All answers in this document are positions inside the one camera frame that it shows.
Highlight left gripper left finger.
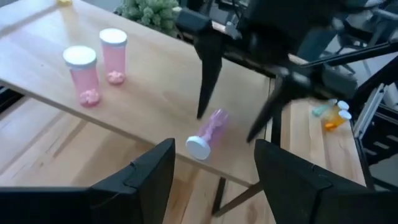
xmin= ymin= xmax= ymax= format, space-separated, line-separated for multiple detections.
xmin=90 ymin=138 xmax=176 ymax=224

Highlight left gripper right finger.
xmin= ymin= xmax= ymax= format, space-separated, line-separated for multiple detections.
xmin=254 ymin=139 xmax=368 ymax=224

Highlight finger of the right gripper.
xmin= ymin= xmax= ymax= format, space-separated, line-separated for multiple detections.
xmin=247 ymin=79 xmax=295 ymax=144
xmin=197 ymin=40 xmax=223 ymax=120

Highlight pink pill bottle white cap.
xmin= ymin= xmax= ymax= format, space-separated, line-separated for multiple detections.
xmin=185 ymin=108 xmax=231 ymax=161
xmin=99 ymin=27 xmax=128 ymax=86
xmin=62 ymin=45 xmax=102 ymax=108

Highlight green pill bottle white cap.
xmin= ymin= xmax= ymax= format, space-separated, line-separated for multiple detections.
xmin=312 ymin=98 xmax=339 ymax=118

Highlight orange pill bottle white cap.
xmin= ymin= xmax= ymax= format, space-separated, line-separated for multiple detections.
xmin=323 ymin=109 xmax=353 ymax=131

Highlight green plant in woven pot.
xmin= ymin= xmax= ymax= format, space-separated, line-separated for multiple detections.
xmin=114 ymin=0 xmax=183 ymax=37

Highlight wooden shelf black metal frame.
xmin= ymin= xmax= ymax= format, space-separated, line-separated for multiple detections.
xmin=0 ymin=0 xmax=282 ymax=218

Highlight black aluminium frame rails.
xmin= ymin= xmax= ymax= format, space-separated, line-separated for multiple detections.
xmin=351 ymin=55 xmax=398 ymax=190

